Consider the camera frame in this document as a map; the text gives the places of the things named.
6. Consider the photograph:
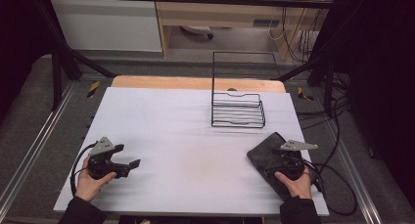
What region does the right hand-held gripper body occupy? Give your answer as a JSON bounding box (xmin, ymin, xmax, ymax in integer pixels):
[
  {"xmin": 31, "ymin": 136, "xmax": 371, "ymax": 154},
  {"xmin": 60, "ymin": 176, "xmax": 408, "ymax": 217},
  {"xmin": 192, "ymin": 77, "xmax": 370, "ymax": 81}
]
[{"xmin": 276, "ymin": 139, "xmax": 319, "ymax": 182}]

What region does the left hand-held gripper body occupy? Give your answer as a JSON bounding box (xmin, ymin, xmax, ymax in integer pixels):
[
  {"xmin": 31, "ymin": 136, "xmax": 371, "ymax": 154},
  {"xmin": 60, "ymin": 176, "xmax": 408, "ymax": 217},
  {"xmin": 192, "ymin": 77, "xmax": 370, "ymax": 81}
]
[{"xmin": 87, "ymin": 136, "xmax": 130, "ymax": 181}]

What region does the dark grey cloth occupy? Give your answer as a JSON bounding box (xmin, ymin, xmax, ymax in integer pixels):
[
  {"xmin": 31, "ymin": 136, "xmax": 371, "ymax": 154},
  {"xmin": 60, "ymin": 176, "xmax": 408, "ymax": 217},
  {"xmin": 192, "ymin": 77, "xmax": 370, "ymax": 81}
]
[{"xmin": 246, "ymin": 131, "xmax": 307, "ymax": 202}]

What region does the black wire rack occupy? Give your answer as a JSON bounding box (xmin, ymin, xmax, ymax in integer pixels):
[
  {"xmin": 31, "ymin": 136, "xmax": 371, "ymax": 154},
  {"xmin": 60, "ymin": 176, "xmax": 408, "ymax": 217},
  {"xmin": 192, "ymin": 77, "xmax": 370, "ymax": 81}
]
[{"xmin": 210, "ymin": 50, "xmax": 281, "ymax": 129}]

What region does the person's right hand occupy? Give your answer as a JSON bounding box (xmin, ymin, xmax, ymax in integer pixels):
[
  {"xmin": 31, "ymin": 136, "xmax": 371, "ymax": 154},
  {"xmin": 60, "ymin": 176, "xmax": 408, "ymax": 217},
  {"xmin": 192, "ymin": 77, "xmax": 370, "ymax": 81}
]
[{"xmin": 273, "ymin": 167, "xmax": 313, "ymax": 201}]

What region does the person's left hand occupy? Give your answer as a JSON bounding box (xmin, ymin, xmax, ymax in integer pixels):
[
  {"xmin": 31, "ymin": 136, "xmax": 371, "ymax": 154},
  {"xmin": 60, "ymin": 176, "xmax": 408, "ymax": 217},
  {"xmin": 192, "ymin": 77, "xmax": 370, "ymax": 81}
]
[{"xmin": 73, "ymin": 157, "xmax": 117, "ymax": 202}]

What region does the black metal stand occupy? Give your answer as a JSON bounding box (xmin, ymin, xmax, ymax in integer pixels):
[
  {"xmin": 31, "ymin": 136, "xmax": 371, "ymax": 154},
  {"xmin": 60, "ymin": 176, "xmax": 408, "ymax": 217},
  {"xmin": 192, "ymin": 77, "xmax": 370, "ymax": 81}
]
[
  {"xmin": 32, "ymin": 0, "xmax": 117, "ymax": 112},
  {"xmin": 273, "ymin": 52, "xmax": 339, "ymax": 118}
]

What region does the wooden table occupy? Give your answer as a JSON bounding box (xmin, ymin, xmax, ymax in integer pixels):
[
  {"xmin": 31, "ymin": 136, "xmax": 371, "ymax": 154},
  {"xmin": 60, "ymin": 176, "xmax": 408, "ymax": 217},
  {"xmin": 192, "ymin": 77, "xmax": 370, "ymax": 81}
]
[{"xmin": 111, "ymin": 74, "xmax": 288, "ymax": 94}]

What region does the white cabinet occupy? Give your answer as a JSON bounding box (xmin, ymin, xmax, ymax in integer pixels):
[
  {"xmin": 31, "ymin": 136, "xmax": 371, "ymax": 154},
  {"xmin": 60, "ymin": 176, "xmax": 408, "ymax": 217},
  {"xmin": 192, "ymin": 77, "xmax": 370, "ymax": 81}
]
[{"xmin": 50, "ymin": 0, "xmax": 163, "ymax": 53}]

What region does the black curtain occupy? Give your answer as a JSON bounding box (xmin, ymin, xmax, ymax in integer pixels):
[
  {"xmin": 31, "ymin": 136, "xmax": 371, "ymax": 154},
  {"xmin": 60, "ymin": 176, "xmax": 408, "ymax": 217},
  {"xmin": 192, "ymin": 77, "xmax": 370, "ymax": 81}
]
[
  {"xmin": 0, "ymin": 0, "xmax": 55, "ymax": 124},
  {"xmin": 332, "ymin": 0, "xmax": 415, "ymax": 213}
]

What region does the white chair base with caster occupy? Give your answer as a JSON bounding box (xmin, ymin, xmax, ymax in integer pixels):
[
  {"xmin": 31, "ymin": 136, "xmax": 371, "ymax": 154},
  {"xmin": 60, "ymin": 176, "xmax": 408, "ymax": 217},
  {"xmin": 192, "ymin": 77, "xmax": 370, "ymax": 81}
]
[{"xmin": 179, "ymin": 24, "xmax": 215, "ymax": 40}]

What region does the light wooden desk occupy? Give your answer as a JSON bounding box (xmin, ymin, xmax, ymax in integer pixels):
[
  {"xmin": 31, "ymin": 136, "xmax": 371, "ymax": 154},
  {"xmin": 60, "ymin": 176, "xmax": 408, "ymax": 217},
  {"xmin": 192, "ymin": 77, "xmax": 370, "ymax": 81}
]
[{"xmin": 152, "ymin": 0, "xmax": 331, "ymax": 62}]

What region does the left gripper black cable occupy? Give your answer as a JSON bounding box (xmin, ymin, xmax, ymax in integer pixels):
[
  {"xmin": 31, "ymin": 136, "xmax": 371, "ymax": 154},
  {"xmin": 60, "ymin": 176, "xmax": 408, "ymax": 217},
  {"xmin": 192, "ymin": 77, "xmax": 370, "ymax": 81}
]
[{"xmin": 69, "ymin": 141, "xmax": 99, "ymax": 198}]

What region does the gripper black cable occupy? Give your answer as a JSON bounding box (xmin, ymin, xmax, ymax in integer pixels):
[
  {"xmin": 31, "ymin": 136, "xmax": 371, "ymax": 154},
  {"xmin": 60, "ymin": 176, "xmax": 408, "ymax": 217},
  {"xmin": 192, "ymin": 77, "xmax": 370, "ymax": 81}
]
[
  {"xmin": 69, "ymin": 141, "xmax": 99, "ymax": 198},
  {"xmin": 302, "ymin": 158, "xmax": 358, "ymax": 217}
]

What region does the black floor cable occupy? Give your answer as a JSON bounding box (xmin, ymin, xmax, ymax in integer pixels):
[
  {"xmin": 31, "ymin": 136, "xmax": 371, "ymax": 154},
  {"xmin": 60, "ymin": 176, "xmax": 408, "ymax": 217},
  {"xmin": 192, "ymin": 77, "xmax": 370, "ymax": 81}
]
[{"xmin": 295, "ymin": 93, "xmax": 352, "ymax": 174}]

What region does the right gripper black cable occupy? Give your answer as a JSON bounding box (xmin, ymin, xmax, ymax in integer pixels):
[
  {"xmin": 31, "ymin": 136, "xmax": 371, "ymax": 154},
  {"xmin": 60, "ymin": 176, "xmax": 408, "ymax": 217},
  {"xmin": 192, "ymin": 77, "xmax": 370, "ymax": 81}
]
[{"xmin": 302, "ymin": 158, "xmax": 358, "ymax": 217}]

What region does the aluminium floor rail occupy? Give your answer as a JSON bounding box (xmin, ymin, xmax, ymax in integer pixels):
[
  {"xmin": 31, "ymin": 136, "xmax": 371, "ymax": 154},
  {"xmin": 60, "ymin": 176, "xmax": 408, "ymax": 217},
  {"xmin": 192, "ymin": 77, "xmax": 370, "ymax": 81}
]
[
  {"xmin": 321, "ymin": 117, "xmax": 384, "ymax": 224},
  {"xmin": 0, "ymin": 81, "xmax": 78, "ymax": 212}
]

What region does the bundle of hanging cables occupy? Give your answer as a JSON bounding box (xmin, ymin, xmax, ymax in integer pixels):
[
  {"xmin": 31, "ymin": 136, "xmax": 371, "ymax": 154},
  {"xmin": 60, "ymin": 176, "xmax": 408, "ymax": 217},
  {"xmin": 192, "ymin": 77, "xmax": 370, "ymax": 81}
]
[{"xmin": 267, "ymin": 3, "xmax": 329, "ymax": 65}]

